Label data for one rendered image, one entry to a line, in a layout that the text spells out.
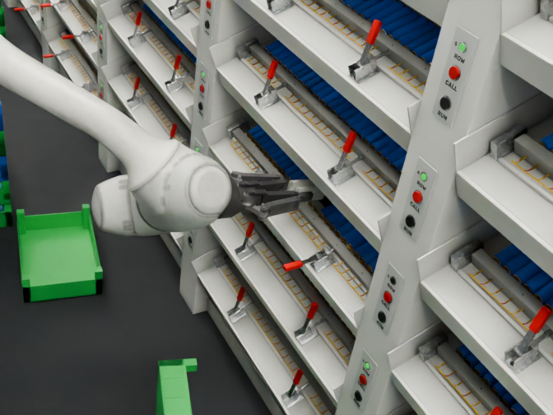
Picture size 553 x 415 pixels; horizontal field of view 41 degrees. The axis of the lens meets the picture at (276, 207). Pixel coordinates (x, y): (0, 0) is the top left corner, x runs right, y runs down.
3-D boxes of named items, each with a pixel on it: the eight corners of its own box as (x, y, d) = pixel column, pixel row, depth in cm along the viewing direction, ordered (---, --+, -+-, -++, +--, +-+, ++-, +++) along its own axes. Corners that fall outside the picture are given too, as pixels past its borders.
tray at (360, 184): (385, 260, 117) (374, 201, 107) (220, 84, 158) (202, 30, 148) (488, 198, 121) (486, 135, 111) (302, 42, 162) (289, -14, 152)
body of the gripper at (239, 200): (197, 202, 136) (242, 198, 141) (217, 229, 130) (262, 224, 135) (205, 167, 132) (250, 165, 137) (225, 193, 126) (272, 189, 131)
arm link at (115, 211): (173, 233, 132) (205, 229, 121) (87, 243, 124) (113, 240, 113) (165, 173, 133) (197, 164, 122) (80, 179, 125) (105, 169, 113)
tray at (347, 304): (361, 344, 128) (353, 313, 121) (214, 160, 169) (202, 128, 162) (455, 285, 132) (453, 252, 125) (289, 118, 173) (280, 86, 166)
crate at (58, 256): (103, 293, 198) (103, 271, 193) (23, 303, 191) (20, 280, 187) (90, 225, 220) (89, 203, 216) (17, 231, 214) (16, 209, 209)
